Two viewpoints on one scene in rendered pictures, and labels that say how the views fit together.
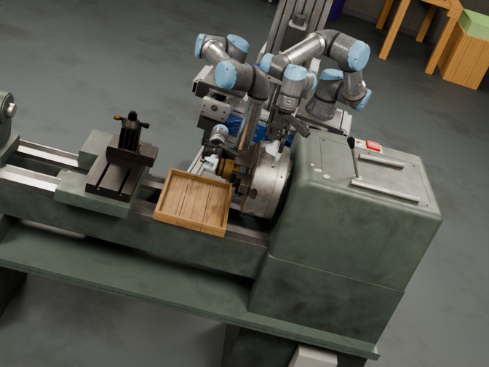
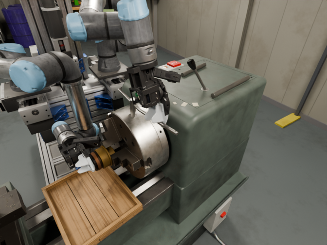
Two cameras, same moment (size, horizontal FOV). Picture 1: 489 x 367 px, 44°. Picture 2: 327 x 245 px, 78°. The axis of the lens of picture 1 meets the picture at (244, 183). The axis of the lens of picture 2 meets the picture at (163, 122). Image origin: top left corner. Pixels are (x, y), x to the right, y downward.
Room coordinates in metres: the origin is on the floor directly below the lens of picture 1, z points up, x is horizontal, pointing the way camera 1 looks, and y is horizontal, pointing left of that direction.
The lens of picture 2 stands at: (1.57, 0.22, 1.69)
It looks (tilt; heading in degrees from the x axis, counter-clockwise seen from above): 37 degrees down; 325
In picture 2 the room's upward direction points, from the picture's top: straight up
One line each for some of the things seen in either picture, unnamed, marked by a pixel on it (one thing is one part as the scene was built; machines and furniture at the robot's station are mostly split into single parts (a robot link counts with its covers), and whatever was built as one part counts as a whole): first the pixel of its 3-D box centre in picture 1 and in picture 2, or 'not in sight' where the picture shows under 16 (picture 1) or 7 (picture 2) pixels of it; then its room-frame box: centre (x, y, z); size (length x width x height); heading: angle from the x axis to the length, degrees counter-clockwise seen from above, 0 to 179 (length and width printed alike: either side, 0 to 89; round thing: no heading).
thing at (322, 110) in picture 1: (322, 104); (108, 61); (2.86, -0.25, 1.21); 0.15 x 0.15 x 0.10
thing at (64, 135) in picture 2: (217, 143); (68, 140); (2.36, 0.17, 1.09); 0.08 x 0.05 x 0.08; 94
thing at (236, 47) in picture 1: (234, 50); (12, 57); (2.88, 0.25, 1.33); 0.13 x 0.12 x 0.14; 116
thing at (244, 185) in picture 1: (243, 183); (130, 159); (2.10, 0.00, 1.09); 0.12 x 0.11 x 0.05; 5
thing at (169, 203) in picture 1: (195, 200); (90, 199); (2.17, 0.18, 0.89); 0.36 x 0.30 x 0.04; 5
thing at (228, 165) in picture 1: (228, 169); (102, 157); (2.18, 0.08, 1.08); 0.09 x 0.09 x 0.09; 5
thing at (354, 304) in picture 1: (303, 307); (184, 181); (2.25, -0.46, 0.43); 0.60 x 0.48 x 0.86; 95
